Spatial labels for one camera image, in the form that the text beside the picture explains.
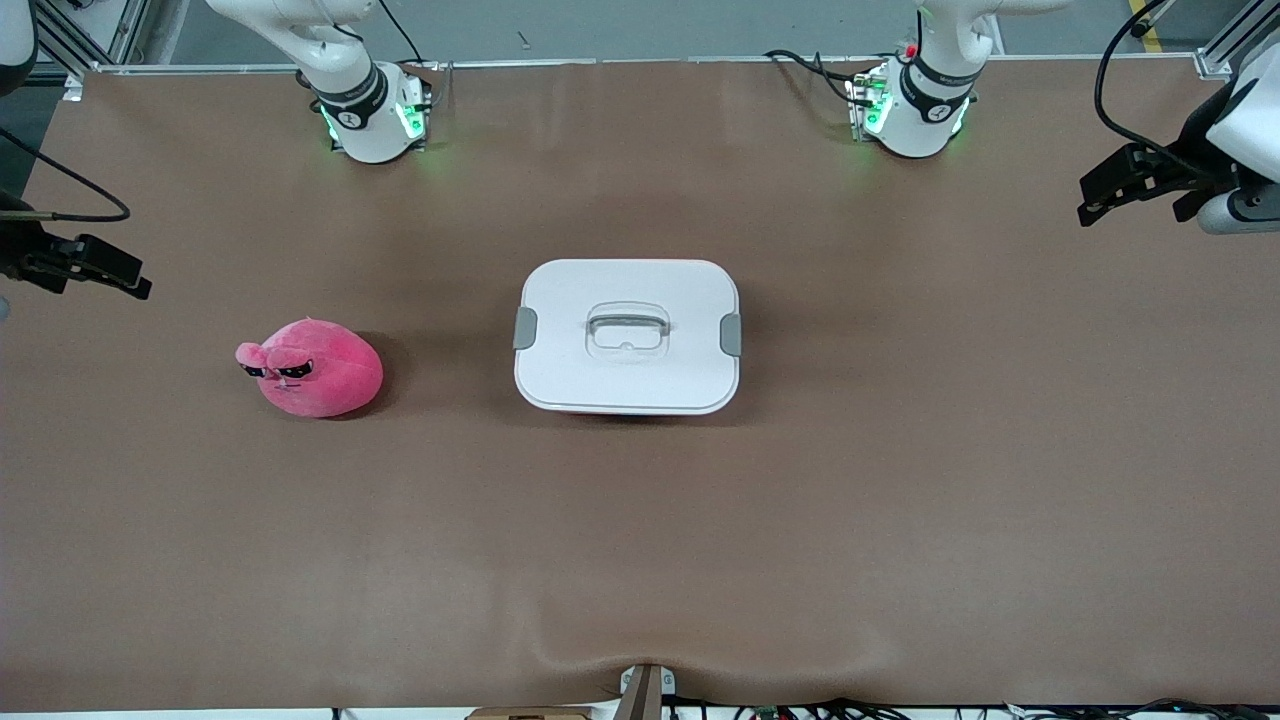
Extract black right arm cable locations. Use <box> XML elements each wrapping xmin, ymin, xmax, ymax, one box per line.
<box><xmin>0</xmin><ymin>128</ymin><xmax>132</xmax><ymax>223</ymax></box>

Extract brown table cover mat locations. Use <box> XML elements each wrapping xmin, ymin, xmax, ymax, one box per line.
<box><xmin>0</xmin><ymin>57</ymin><xmax>1280</xmax><ymax>713</ymax></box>

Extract black right base cable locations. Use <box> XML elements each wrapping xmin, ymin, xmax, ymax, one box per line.
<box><xmin>375</xmin><ymin>0</ymin><xmax>426</xmax><ymax>66</ymax></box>

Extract pink plastic box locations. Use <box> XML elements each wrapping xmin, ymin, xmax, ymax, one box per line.
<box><xmin>540</xmin><ymin>402</ymin><xmax>723</xmax><ymax>417</ymax></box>

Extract pink plush toy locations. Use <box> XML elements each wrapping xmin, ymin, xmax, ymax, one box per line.
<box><xmin>235</xmin><ymin>317</ymin><xmax>385</xmax><ymax>419</ymax></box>

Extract aluminium frame post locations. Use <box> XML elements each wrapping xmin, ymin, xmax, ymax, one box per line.
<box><xmin>30</xmin><ymin>0</ymin><xmax>151</xmax><ymax>69</ymax></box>
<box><xmin>1195</xmin><ymin>0</ymin><xmax>1280</xmax><ymax>79</ymax></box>

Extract aluminium table edge rail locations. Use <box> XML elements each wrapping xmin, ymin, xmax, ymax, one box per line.
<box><xmin>62</xmin><ymin>52</ymin><xmax>1236</xmax><ymax>101</ymax></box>

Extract white box lid grey latches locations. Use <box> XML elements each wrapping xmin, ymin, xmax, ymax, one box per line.
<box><xmin>513</xmin><ymin>258</ymin><xmax>743</xmax><ymax>414</ymax></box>

